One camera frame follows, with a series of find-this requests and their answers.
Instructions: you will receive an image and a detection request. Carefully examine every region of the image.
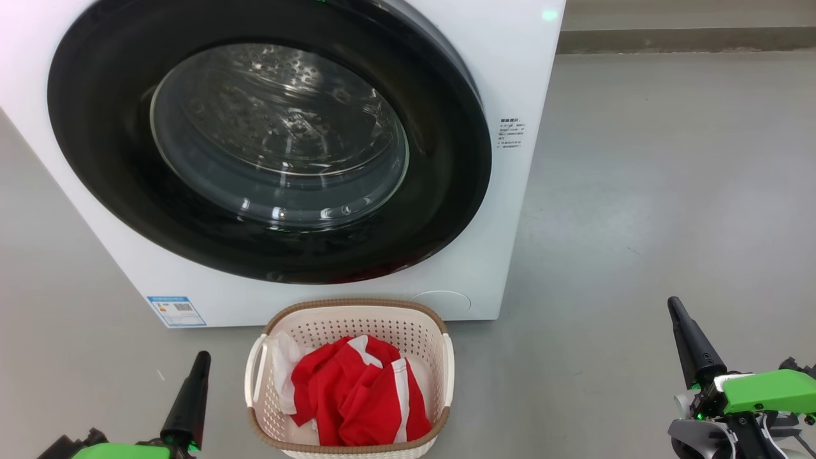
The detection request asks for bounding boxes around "cream laundry basket brown rim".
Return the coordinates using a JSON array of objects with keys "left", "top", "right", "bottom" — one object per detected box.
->
[{"left": 244, "top": 298, "right": 455, "bottom": 459}]

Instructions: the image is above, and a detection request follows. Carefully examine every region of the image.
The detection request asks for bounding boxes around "red and white garment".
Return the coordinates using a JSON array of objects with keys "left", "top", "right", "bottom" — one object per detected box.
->
[{"left": 273, "top": 333, "right": 432, "bottom": 447}]

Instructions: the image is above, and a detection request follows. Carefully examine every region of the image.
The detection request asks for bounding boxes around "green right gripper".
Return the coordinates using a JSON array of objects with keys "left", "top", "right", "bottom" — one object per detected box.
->
[{"left": 667, "top": 296, "right": 816, "bottom": 421}]

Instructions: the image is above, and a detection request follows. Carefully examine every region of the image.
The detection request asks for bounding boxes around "white front-load washing machine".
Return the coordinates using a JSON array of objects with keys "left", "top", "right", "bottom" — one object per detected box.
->
[{"left": 0, "top": 0, "right": 567, "bottom": 328}]

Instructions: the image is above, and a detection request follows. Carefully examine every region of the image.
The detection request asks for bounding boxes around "black glass washer door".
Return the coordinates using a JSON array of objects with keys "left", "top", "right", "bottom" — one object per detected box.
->
[{"left": 47, "top": 0, "right": 493, "bottom": 285}]

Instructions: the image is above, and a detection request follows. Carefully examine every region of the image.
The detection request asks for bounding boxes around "blue energy label sticker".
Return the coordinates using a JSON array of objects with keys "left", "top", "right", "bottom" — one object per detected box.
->
[{"left": 146, "top": 295, "right": 207, "bottom": 328}]

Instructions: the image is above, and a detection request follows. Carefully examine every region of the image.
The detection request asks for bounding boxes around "round white filter cover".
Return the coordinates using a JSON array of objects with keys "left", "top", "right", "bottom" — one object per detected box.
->
[{"left": 408, "top": 290, "right": 472, "bottom": 316}]

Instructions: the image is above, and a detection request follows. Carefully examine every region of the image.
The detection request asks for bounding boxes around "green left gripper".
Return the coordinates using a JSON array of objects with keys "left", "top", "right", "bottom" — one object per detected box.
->
[{"left": 70, "top": 351, "right": 212, "bottom": 459}]

